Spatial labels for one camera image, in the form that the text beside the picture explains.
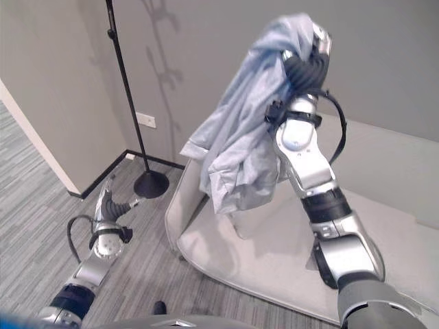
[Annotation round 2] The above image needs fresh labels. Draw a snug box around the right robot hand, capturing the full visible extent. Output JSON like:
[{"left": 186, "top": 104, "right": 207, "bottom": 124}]
[{"left": 280, "top": 23, "right": 333, "bottom": 97}]

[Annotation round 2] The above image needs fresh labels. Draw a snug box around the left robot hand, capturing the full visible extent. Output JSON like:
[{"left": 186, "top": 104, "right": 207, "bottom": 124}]
[{"left": 94, "top": 177, "right": 141, "bottom": 226}]

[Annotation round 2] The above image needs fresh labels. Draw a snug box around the light blue shirt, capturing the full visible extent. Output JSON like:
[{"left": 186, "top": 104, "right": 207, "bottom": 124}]
[{"left": 180, "top": 12, "right": 318, "bottom": 215}]

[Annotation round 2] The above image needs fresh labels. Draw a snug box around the black clothes rack stand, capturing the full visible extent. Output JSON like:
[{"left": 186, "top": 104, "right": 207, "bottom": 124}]
[{"left": 104, "top": 0, "right": 170, "bottom": 198}]

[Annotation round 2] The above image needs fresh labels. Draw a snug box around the grey robot torso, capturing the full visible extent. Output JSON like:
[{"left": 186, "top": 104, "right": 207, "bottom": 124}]
[{"left": 112, "top": 314, "right": 220, "bottom": 329}]

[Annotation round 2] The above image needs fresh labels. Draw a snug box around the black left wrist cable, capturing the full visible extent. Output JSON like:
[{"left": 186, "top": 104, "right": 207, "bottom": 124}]
[{"left": 67, "top": 214, "right": 99, "bottom": 265}]

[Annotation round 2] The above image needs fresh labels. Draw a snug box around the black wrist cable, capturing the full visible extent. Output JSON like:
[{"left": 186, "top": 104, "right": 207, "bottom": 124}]
[
  {"left": 310, "top": 88, "right": 348, "bottom": 164},
  {"left": 67, "top": 214, "right": 99, "bottom": 265}
]

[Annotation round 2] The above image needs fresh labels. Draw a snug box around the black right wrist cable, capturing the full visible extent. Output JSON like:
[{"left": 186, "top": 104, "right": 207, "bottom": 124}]
[{"left": 310, "top": 88, "right": 348, "bottom": 164}]

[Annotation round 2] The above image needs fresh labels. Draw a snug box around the white wall socket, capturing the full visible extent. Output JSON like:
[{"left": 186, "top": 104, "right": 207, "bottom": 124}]
[{"left": 135, "top": 111, "right": 158, "bottom": 130}]

